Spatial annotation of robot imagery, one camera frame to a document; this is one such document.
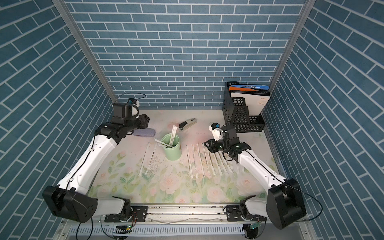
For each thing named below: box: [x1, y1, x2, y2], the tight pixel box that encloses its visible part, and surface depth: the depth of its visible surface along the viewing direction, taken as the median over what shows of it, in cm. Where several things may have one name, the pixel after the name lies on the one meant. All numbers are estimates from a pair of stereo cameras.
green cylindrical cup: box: [161, 133, 182, 161], surface depth 89 cm
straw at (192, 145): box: [191, 144, 198, 178], surface depth 95 cm
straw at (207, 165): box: [202, 142, 213, 176], surface depth 93 cm
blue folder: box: [229, 84, 270, 90], surface depth 96 cm
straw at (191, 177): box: [185, 144, 193, 179], surface depth 93 cm
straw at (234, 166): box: [231, 160, 238, 173], surface depth 91 cm
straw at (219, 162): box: [214, 152, 224, 175], surface depth 93 cm
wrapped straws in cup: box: [154, 124, 178, 147], surface depth 88 cm
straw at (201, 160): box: [196, 143, 206, 177], surface depth 95 cm
